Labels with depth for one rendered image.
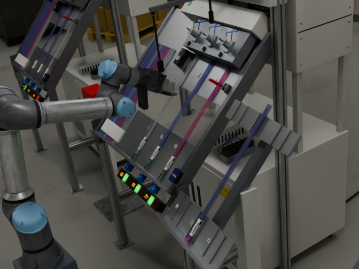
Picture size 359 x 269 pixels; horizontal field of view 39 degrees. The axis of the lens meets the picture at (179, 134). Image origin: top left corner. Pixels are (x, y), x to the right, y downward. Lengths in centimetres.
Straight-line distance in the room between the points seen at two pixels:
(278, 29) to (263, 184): 67
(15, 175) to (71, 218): 129
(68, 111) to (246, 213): 69
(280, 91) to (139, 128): 63
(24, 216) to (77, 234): 117
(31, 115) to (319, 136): 132
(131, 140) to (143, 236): 82
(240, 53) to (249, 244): 70
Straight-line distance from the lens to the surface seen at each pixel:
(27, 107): 171
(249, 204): 168
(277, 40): 192
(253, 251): 181
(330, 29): 217
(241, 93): 192
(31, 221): 185
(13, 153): 188
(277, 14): 189
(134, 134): 221
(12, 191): 195
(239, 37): 195
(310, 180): 240
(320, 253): 269
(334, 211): 264
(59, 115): 174
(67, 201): 333
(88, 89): 281
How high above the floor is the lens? 178
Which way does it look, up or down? 28 degrees down
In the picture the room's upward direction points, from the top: 8 degrees counter-clockwise
